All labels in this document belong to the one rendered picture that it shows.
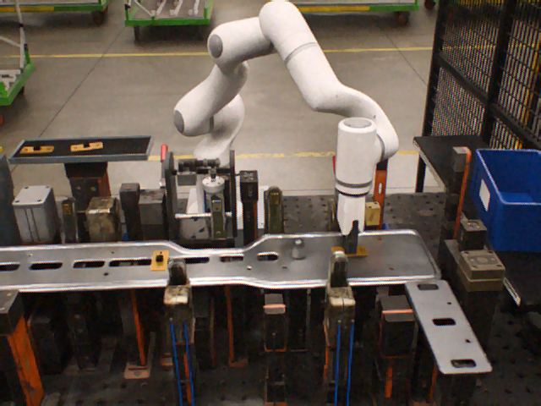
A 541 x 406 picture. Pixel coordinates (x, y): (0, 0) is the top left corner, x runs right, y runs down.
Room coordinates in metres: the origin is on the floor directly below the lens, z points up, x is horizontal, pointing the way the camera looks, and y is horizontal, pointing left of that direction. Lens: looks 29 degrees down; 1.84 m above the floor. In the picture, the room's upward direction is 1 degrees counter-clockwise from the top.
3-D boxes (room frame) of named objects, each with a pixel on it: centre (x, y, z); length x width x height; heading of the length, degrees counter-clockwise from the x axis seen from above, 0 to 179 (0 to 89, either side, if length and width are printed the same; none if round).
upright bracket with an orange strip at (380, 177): (1.40, -0.30, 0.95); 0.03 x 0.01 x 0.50; 92
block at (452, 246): (1.23, -0.47, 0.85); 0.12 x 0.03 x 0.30; 2
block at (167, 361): (1.23, 0.26, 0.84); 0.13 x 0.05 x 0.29; 2
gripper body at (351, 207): (1.24, -0.20, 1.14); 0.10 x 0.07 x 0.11; 2
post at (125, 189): (1.43, 0.37, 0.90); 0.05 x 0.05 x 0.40; 2
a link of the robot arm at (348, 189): (1.24, -0.20, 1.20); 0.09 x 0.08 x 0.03; 2
